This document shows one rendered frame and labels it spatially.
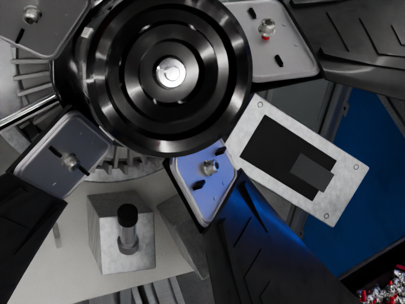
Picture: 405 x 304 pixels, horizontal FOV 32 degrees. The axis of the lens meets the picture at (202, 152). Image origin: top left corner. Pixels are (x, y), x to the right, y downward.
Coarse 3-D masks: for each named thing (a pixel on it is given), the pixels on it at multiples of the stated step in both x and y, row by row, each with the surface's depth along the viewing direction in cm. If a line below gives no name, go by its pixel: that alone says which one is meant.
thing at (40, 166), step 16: (64, 128) 51; (80, 128) 52; (96, 128) 54; (48, 144) 50; (64, 144) 52; (80, 144) 54; (96, 144) 56; (112, 144) 58; (32, 160) 50; (48, 160) 52; (80, 160) 56; (96, 160) 58; (32, 176) 52; (48, 176) 53; (64, 176) 55; (80, 176) 57; (48, 192) 55; (64, 192) 57
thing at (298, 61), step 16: (256, 0) 59; (272, 0) 59; (240, 16) 57; (256, 16) 58; (272, 16) 58; (288, 16) 58; (256, 32) 57; (288, 32) 57; (256, 48) 55; (272, 48) 56; (288, 48) 56; (304, 48) 56; (256, 64) 54; (272, 64) 55; (288, 64) 55; (304, 64) 55; (256, 80) 53; (272, 80) 54
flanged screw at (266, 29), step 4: (264, 20) 55; (268, 20) 55; (272, 20) 55; (260, 24) 55; (264, 24) 55; (268, 24) 56; (272, 24) 55; (260, 28) 55; (264, 28) 55; (268, 28) 55; (272, 28) 55; (260, 32) 55; (264, 32) 55; (268, 32) 55; (272, 32) 56; (264, 36) 56; (268, 36) 56
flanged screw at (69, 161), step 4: (68, 156) 53; (72, 156) 53; (64, 160) 53; (68, 160) 53; (72, 160) 53; (76, 160) 53; (64, 164) 53; (68, 164) 53; (72, 164) 53; (76, 164) 54; (68, 168) 53; (72, 168) 54; (76, 168) 54
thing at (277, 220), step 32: (256, 192) 63; (224, 224) 55; (256, 224) 61; (224, 256) 55; (256, 256) 59; (288, 256) 64; (224, 288) 55; (256, 288) 58; (288, 288) 62; (320, 288) 66
